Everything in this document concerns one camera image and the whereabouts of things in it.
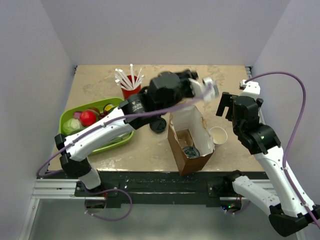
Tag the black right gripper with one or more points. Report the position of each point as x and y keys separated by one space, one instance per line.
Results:
x=227 y=100

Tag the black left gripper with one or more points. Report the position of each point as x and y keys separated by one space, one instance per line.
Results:
x=184 y=75

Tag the cardboard cup carrier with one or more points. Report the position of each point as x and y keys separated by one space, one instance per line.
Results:
x=184 y=138

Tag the brown paper bag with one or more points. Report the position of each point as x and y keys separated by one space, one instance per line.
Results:
x=192 y=119

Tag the black coffee lid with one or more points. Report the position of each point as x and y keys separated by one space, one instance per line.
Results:
x=158 y=126
x=191 y=152

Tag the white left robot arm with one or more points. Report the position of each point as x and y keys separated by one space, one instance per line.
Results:
x=130 y=115

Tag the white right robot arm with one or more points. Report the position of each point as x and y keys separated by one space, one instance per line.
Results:
x=290 y=209

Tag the black coffee lid on table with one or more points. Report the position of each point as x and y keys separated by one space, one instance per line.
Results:
x=158 y=126

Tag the white paper cup stack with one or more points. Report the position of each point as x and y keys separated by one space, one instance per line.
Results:
x=219 y=135

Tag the red cup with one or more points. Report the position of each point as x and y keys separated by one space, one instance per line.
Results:
x=128 y=93

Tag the red toy apple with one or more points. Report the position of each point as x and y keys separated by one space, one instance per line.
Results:
x=87 y=118

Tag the green plastic tray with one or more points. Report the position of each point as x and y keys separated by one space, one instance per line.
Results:
x=97 y=108

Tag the green toy cabbage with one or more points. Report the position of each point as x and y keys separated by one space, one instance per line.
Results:
x=71 y=126

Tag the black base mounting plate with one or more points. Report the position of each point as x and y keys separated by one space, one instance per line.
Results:
x=148 y=188

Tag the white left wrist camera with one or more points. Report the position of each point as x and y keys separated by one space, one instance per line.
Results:
x=206 y=90

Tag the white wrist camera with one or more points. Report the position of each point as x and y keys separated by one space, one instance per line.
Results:
x=250 y=89
x=206 y=90

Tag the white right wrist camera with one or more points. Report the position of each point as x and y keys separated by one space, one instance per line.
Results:
x=250 y=89

